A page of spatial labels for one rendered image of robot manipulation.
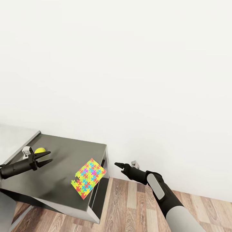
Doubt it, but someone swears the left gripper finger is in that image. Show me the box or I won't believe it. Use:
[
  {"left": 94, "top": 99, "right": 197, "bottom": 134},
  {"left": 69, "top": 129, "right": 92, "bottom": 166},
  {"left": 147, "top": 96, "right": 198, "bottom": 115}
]
[
  {"left": 32, "top": 151, "right": 51, "bottom": 163},
  {"left": 36, "top": 159, "right": 53, "bottom": 168}
]

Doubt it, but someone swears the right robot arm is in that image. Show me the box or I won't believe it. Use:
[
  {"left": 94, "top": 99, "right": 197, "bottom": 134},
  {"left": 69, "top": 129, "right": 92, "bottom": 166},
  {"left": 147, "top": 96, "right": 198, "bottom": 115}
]
[{"left": 115, "top": 161, "right": 206, "bottom": 232}]

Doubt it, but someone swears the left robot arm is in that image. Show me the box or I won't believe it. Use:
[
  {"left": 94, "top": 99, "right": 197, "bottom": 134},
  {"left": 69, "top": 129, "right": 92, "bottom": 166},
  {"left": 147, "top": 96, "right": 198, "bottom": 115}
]
[{"left": 0, "top": 146, "right": 53, "bottom": 182}]

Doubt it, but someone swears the tennis ball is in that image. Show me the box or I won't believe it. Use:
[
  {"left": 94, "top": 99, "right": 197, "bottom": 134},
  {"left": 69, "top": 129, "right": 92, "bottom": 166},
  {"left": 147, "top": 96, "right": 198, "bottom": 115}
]
[{"left": 35, "top": 148, "right": 45, "bottom": 153}]

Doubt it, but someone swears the jigsaw puzzle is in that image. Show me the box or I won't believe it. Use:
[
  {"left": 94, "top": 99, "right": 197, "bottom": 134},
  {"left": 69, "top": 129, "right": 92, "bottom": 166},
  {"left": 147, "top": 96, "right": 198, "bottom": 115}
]
[{"left": 72, "top": 159, "right": 106, "bottom": 199}]

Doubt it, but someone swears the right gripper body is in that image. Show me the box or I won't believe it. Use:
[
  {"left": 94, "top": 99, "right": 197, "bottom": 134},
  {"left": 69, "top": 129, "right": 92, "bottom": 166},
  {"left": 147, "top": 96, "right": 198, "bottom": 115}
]
[{"left": 123, "top": 163, "right": 140, "bottom": 182}]

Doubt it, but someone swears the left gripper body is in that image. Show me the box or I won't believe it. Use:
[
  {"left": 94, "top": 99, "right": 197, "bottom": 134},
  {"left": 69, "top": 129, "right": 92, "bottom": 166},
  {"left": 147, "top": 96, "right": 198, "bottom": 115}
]
[{"left": 13, "top": 154, "right": 37, "bottom": 175}]

